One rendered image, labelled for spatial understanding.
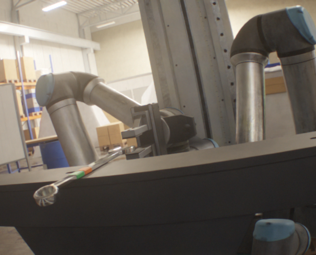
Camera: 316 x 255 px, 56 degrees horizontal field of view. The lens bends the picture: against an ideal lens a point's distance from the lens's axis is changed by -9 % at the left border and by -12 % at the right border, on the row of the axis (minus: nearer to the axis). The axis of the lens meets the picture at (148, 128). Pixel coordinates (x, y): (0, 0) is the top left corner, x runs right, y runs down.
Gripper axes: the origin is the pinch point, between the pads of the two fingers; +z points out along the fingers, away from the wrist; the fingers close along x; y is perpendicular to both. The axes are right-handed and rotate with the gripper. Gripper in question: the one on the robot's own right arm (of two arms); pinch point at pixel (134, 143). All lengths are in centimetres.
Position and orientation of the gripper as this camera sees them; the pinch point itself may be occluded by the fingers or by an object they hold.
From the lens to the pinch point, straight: 60.6
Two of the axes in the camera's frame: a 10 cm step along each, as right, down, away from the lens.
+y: -9.4, 1.5, 3.0
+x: -1.9, -9.8, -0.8
